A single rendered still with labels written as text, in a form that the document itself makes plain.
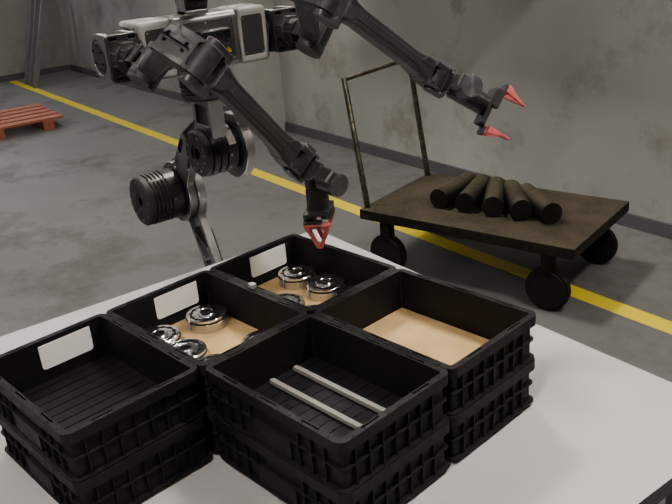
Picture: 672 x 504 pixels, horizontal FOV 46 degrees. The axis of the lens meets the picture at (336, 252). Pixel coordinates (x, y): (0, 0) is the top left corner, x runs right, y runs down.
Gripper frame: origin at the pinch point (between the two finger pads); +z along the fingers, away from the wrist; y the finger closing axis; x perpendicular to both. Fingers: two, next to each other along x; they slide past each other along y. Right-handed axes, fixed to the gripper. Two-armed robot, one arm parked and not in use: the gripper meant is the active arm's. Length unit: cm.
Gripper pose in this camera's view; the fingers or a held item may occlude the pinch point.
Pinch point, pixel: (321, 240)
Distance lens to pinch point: 203.8
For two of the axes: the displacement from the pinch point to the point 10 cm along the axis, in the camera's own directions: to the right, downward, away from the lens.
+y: 1.4, -4.1, 9.0
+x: -9.9, 0.2, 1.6
